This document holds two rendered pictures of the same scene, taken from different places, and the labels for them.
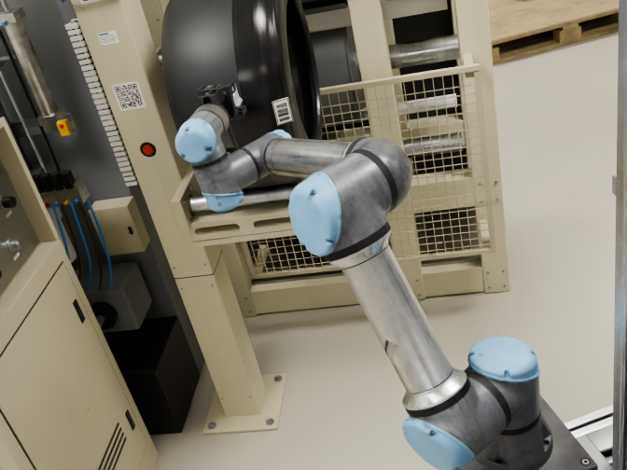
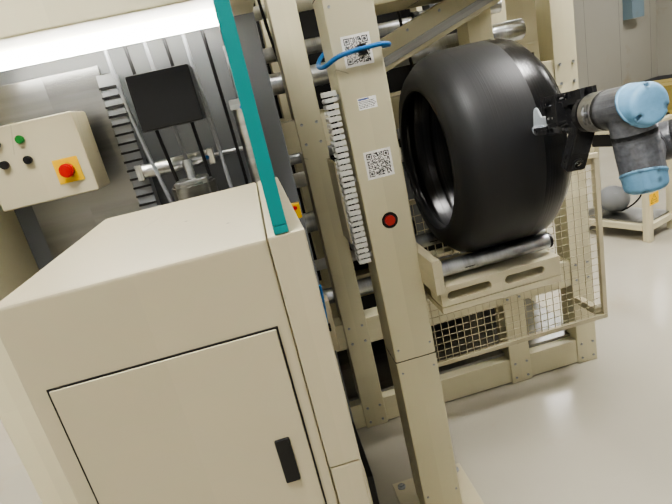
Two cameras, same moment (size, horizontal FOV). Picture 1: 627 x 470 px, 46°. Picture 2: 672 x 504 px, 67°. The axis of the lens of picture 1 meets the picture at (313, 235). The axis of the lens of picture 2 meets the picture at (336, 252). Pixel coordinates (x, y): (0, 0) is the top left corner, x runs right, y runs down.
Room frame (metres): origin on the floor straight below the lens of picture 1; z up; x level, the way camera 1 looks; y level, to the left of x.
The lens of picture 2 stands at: (0.70, 0.99, 1.43)
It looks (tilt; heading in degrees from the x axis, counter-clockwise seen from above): 17 degrees down; 341
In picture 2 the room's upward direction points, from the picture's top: 13 degrees counter-clockwise
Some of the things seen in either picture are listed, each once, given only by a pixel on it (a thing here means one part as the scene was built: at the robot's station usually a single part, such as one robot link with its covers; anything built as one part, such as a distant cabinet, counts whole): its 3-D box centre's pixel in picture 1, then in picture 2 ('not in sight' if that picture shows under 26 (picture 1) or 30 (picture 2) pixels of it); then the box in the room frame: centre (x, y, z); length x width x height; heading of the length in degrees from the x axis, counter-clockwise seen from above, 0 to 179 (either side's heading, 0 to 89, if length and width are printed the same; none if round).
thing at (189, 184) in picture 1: (198, 181); (415, 257); (1.99, 0.30, 0.90); 0.40 x 0.03 x 0.10; 167
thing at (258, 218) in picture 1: (252, 217); (494, 276); (1.81, 0.15, 0.84); 0.36 x 0.09 x 0.06; 77
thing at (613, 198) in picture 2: not in sight; (619, 177); (3.31, -2.16, 0.40); 0.60 x 0.35 x 0.80; 9
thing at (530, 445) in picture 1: (508, 424); not in sight; (0.94, -0.27, 0.77); 0.15 x 0.15 x 0.10
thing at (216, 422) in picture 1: (245, 401); (438, 498); (1.99, 0.38, 0.01); 0.27 x 0.27 x 0.02; 77
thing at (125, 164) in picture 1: (107, 105); (348, 180); (1.98, 0.47, 1.19); 0.05 x 0.04 x 0.48; 167
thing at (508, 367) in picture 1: (502, 380); not in sight; (0.94, -0.26, 0.88); 0.13 x 0.12 x 0.14; 124
